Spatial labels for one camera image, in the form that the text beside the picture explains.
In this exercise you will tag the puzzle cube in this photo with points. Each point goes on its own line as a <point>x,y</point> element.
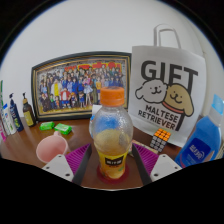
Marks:
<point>160,140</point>

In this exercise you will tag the blue detergent bottle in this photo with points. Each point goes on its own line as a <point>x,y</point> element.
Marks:
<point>200,143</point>

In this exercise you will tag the pink and yellow mug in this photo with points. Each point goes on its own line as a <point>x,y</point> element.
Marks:
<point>51,148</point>

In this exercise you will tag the framed group picture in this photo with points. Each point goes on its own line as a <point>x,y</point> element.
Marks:
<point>66,86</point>

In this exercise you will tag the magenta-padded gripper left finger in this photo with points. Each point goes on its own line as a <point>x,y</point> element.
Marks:
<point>78,159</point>

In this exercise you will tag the white blue-capped shampoo bottle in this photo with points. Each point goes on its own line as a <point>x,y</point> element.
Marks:
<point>8,121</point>

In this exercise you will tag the tall white and green box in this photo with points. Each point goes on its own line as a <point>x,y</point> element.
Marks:
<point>1,98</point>

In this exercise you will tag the orange-capped clear drink bottle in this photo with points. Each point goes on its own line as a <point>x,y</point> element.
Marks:
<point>111,140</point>

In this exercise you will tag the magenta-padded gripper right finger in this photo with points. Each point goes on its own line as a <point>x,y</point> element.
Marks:
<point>147,160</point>

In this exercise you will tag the white printed paper bag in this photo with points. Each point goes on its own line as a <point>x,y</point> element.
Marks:
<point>166,86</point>

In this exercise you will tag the dark blue pump bottle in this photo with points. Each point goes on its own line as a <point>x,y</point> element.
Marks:
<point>16,116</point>

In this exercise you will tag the dark amber pump bottle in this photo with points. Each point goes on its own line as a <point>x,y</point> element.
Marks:
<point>29,115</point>

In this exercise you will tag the small green pack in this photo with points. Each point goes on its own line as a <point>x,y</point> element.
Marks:
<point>47,126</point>
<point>63,128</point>

